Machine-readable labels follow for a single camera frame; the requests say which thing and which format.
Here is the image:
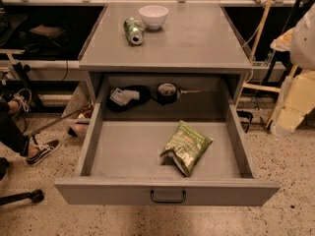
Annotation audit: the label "green jalapeno chip bag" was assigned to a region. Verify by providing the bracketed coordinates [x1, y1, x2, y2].
[160, 120, 213, 177]

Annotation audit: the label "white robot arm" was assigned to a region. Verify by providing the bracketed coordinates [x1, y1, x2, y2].
[270, 4, 315, 70]

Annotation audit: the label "grey open top drawer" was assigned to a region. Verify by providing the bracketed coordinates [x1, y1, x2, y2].
[55, 75, 280, 207]

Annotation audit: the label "grey cabinet counter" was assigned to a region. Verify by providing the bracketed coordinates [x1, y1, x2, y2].
[79, 2, 251, 73]

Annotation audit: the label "black round tape device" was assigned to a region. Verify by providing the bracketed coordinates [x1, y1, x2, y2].
[157, 83, 177, 104]

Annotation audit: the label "green soda can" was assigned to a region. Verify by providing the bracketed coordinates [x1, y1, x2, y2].
[123, 18, 144, 45]

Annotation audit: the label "white ceramic bowl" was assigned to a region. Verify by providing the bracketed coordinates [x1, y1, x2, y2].
[139, 5, 168, 30]

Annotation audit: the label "black white sneaker lower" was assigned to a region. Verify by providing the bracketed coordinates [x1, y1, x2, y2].
[26, 140, 61, 166]

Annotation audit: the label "black white sneaker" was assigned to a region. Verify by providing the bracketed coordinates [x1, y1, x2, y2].
[26, 140, 61, 166]
[9, 88, 32, 116]

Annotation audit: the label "black white sneaker upper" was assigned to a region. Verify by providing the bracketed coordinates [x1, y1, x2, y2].
[9, 88, 32, 116]

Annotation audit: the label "black trouser leg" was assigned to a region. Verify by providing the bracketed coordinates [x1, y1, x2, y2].
[0, 100, 29, 157]

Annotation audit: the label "black office chair caster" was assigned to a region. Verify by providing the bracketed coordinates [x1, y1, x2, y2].
[0, 189, 44, 206]

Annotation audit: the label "black drawer handle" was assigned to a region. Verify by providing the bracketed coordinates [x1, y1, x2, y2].
[150, 190, 186, 205]

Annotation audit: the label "wooden easel frame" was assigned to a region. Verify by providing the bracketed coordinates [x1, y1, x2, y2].
[234, 0, 299, 130]

